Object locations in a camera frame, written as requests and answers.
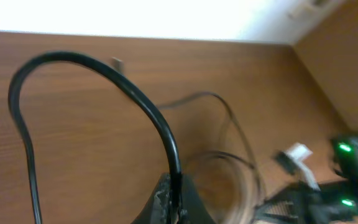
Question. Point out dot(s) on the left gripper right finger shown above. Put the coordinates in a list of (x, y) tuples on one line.
[(192, 209)]

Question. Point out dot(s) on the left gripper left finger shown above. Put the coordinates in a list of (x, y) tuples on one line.
[(158, 208)]

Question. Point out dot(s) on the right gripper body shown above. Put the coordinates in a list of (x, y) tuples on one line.
[(294, 204)]

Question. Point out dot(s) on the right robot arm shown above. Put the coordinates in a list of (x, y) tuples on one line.
[(340, 198)]

